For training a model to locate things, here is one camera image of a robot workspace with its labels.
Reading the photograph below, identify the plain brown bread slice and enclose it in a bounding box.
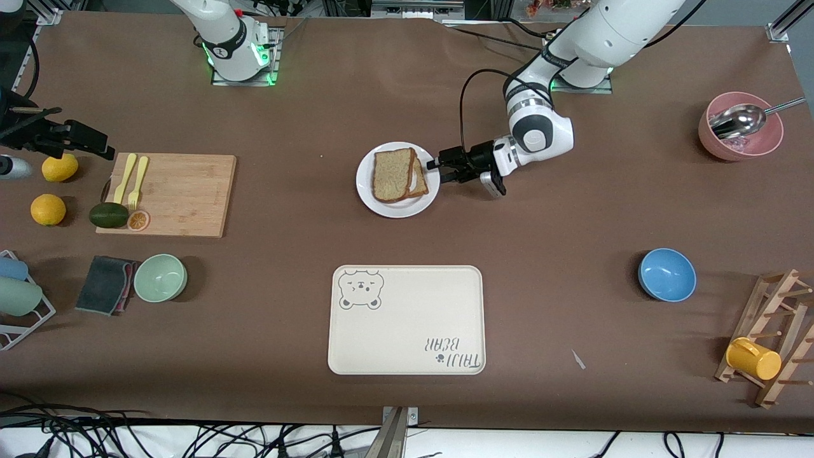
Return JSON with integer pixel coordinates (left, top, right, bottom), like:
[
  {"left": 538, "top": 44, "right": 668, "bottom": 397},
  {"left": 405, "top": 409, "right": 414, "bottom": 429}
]
[{"left": 372, "top": 148, "right": 417, "bottom": 204}]

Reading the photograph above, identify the round white plate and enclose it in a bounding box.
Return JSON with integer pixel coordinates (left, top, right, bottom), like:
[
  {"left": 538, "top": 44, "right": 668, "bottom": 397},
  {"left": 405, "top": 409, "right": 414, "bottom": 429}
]
[{"left": 355, "top": 141, "right": 441, "bottom": 219}]

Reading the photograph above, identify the yellow lemon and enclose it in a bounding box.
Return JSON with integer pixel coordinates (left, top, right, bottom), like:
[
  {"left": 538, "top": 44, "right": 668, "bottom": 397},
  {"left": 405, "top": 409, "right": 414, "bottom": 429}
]
[
  {"left": 31, "top": 194, "right": 67, "bottom": 226},
  {"left": 41, "top": 153, "right": 79, "bottom": 183}
]

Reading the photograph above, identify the yellow plastic knife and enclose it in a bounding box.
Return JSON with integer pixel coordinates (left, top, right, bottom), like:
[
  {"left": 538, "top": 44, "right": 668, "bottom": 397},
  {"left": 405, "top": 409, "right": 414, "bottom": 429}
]
[{"left": 113, "top": 153, "right": 138, "bottom": 205}]

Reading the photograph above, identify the yellow plastic fork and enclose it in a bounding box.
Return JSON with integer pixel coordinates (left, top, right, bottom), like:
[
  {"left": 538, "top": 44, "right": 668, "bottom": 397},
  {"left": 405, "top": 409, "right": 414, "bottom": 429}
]
[{"left": 128, "top": 156, "right": 149, "bottom": 211}]

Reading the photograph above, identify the dark green avocado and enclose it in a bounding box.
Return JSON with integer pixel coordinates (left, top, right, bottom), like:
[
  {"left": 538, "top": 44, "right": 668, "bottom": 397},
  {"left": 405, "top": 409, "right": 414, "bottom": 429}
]
[{"left": 88, "top": 202, "right": 130, "bottom": 229}]

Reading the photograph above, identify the wooden cutting board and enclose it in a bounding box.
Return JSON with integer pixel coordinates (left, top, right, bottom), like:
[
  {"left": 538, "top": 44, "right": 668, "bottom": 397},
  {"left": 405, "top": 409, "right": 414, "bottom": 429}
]
[{"left": 95, "top": 153, "right": 237, "bottom": 239}]

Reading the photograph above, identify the blue cup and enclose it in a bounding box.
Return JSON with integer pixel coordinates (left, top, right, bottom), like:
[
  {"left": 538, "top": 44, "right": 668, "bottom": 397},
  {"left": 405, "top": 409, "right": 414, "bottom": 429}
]
[{"left": 0, "top": 256, "right": 29, "bottom": 282}]

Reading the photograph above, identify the dark grey folded cloth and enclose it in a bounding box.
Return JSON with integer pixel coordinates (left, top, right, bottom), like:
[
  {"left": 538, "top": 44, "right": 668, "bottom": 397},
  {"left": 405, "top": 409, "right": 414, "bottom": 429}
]
[{"left": 75, "top": 255, "right": 135, "bottom": 316}]

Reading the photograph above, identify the pink folded cloth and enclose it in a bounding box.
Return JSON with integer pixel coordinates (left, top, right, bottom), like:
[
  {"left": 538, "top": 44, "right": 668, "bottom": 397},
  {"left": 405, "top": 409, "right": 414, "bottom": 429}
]
[{"left": 118, "top": 261, "right": 139, "bottom": 312}]

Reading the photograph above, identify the grey metal box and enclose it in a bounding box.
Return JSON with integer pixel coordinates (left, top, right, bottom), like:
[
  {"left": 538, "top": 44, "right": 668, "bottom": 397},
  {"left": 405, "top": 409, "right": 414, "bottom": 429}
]
[{"left": 372, "top": 0, "right": 465, "bottom": 20}]

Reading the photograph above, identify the light green bowl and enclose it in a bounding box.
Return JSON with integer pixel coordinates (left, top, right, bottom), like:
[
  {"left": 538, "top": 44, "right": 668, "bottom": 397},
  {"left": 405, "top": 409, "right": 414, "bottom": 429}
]
[{"left": 133, "top": 254, "right": 188, "bottom": 303}]

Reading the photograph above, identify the pale green cup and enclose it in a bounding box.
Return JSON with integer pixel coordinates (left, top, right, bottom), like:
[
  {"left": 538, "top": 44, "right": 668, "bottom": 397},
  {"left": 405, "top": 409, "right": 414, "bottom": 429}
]
[{"left": 0, "top": 277, "right": 43, "bottom": 317}]

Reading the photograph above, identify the cream bear print tray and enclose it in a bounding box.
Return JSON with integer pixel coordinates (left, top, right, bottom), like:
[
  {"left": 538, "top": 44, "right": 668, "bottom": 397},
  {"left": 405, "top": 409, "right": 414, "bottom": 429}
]
[{"left": 328, "top": 265, "right": 487, "bottom": 376}]

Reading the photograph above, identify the colourful toy pile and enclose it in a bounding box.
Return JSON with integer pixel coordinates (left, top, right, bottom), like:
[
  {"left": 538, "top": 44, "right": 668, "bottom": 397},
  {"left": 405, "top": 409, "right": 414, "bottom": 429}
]
[{"left": 527, "top": 0, "right": 573, "bottom": 17}]

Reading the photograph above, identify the blue bowl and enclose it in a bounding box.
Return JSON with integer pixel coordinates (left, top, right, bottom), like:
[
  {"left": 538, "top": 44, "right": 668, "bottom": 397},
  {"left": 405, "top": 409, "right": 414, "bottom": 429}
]
[{"left": 638, "top": 247, "right": 698, "bottom": 303}]

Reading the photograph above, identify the metal ladle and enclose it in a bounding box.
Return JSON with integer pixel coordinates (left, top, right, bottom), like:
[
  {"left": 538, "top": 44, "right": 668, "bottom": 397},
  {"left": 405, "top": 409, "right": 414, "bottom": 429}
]
[{"left": 709, "top": 97, "right": 807, "bottom": 139}]

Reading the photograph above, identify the pink bowl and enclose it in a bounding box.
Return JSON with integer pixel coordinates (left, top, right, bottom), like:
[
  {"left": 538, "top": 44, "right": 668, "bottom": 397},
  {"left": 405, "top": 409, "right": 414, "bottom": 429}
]
[{"left": 698, "top": 92, "right": 784, "bottom": 162}]

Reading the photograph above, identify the wooden mug rack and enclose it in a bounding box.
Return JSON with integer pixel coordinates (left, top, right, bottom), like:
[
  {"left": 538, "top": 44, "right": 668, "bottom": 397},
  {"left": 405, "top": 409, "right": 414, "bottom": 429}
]
[{"left": 714, "top": 268, "right": 814, "bottom": 409}]

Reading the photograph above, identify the yellow mug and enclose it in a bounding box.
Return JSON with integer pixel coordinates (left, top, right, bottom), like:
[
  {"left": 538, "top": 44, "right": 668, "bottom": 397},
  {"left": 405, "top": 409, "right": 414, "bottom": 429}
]
[{"left": 726, "top": 337, "right": 782, "bottom": 382}]

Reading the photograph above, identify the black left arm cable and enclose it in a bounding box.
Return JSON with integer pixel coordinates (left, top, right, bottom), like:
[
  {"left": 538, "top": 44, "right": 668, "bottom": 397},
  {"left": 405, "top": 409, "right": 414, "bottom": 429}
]
[{"left": 459, "top": 69, "right": 548, "bottom": 153}]

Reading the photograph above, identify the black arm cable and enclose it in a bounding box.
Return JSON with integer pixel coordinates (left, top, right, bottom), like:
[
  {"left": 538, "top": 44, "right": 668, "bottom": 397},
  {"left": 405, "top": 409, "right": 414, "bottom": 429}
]
[
  {"left": 459, "top": 69, "right": 548, "bottom": 153},
  {"left": 24, "top": 39, "right": 40, "bottom": 97}
]

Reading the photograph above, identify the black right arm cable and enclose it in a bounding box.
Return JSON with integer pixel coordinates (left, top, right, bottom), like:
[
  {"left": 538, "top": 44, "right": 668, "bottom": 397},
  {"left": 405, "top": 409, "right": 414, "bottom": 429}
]
[{"left": 24, "top": 39, "right": 40, "bottom": 97}]

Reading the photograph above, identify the black base cable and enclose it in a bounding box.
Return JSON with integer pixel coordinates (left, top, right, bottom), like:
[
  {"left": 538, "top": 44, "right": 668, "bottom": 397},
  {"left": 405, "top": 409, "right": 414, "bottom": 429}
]
[{"left": 439, "top": 19, "right": 563, "bottom": 55}]

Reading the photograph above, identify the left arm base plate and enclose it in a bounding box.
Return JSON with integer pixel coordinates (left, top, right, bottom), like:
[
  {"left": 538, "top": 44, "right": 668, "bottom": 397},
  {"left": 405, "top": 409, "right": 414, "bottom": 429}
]
[{"left": 546, "top": 35, "right": 613, "bottom": 95}]

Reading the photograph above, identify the white wire rack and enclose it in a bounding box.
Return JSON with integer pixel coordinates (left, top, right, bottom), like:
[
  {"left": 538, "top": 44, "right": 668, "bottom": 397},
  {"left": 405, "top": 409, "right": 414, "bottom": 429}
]
[{"left": 0, "top": 249, "right": 57, "bottom": 352}]

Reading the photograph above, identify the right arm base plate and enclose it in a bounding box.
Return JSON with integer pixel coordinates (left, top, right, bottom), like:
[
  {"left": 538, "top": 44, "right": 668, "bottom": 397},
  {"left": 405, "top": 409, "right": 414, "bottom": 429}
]
[{"left": 212, "top": 25, "right": 280, "bottom": 87}]

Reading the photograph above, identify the metal mount bracket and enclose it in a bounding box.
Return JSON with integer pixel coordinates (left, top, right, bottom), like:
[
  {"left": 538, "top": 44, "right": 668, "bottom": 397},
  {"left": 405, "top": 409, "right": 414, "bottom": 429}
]
[{"left": 372, "top": 406, "right": 420, "bottom": 458}]

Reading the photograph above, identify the black floor cable tangle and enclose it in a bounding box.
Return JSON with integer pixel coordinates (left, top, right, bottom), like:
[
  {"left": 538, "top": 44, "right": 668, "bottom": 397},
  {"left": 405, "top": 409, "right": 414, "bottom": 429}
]
[{"left": 0, "top": 391, "right": 382, "bottom": 458}]

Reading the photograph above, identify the aluminium frame bar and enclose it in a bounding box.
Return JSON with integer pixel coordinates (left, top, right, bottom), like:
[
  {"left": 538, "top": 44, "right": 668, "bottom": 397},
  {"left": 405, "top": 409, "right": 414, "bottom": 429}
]
[{"left": 768, "top": 0, "right": 814, "bottom": 44}]

